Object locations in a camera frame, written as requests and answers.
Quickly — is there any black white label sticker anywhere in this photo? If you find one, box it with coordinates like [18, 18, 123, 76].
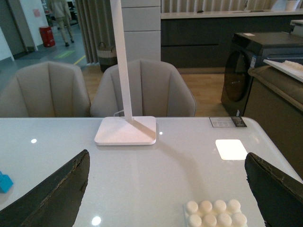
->
[209, 116, 247, 128]

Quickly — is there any walking person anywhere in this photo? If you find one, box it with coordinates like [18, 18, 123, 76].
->
[48, 0, 74, 47]

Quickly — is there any black washing machine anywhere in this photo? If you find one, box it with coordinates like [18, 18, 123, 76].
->
[221, 32, 303, 116]

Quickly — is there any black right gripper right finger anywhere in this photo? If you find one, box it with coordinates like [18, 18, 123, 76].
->
[244, 152, 303, 227]

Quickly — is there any beige chair left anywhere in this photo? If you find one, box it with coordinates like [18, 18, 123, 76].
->
[0, 61, 90, 118]

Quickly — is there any beige chair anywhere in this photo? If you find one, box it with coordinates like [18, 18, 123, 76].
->
[90, 59, 196, 117]
[0, 61, 90, 118]

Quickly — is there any white desk lamp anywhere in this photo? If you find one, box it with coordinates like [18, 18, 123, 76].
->
[94, 0, 157, 146]

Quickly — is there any white studded base plate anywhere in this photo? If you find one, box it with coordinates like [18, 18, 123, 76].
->
[184, 199, 248, 227]

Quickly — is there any blue toy brick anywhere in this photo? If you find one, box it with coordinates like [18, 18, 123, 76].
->
[0, 172, 13, 193]

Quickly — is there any woven laundry basket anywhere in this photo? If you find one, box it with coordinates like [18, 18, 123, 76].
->
[97, 42, 117, 72]

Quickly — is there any olive padded furniture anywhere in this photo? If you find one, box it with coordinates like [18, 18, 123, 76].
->
[244, 66, 303, 176]

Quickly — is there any beige chair right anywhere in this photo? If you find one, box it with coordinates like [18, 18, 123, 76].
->
[90, 59, 196, 117]

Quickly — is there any dark counter with drawers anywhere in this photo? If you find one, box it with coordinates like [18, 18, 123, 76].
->
[161, 9, 303, 68]

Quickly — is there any white tray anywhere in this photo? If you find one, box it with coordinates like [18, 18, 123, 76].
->
[263, 60, 303, 82]

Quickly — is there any white tall cabinet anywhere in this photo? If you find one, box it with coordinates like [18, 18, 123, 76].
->
[121, 0, 161, 61]

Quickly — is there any red bin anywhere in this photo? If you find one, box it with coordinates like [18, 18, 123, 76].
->
[39, 26, 55, 47]

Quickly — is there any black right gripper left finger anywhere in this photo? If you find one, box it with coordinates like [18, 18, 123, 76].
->
[0, 149, 90, 227]

